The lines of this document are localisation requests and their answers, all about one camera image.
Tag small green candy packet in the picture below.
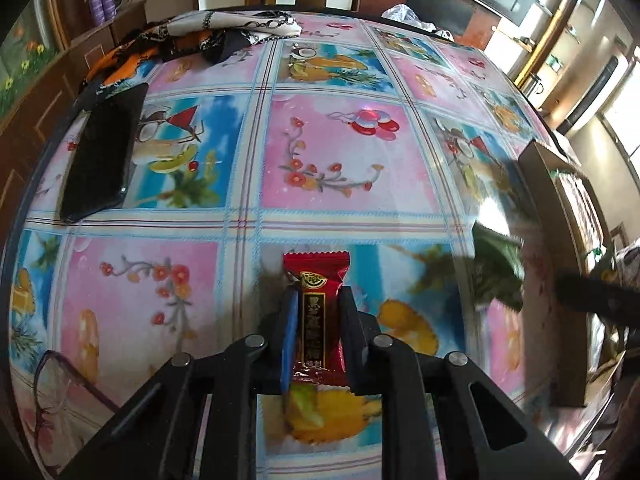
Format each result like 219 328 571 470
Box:
471 222 525 313

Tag red small candy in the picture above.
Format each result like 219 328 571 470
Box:
283 252 350 387

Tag cardboard box tray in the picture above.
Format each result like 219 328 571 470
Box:
518 140 613 408

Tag eyeglasses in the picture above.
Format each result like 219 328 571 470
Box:
32 350 119 479

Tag black smartphone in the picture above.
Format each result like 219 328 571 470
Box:
58 84 149 223

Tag floral plastic tablecloth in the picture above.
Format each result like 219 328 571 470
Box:
6 13 582 479

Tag white plastic bag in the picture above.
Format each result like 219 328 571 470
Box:
381 3 454 41

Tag patterned scarf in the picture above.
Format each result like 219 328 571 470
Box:
80 10 302 88

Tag purple bottles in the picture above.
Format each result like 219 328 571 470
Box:
89 0 117 26

